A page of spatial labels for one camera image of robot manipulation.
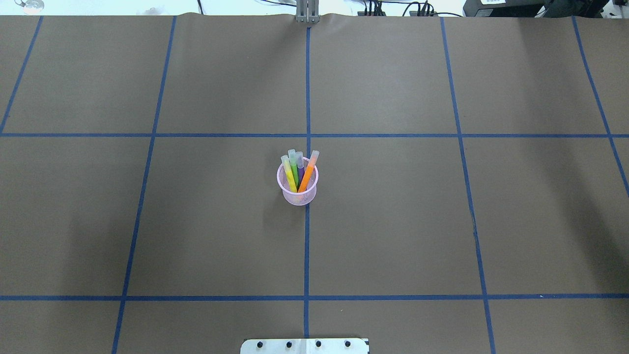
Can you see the orange highlighter pen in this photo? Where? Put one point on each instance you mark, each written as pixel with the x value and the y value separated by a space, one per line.
pixel 310 169

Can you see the green highlighter pen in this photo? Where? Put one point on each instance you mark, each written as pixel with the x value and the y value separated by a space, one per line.
pixel 293 167

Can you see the yellow highlighter pen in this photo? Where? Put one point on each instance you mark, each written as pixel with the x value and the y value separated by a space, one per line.
pixel 288 173

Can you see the purple highlighter pen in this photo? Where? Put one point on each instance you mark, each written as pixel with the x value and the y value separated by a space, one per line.
pixel 300 167

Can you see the pink mesh pen holder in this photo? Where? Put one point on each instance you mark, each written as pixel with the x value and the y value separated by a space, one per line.
pixel 308 187

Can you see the black box device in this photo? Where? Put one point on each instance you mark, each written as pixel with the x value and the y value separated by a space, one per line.
pixel 534 8

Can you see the clear round object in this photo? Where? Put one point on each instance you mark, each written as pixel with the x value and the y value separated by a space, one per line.
pixel 30 7

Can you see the aluminium profile post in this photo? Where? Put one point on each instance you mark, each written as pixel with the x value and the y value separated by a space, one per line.
pixel 307 11

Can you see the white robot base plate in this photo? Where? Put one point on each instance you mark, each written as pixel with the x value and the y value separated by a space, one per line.
pixel 306 346

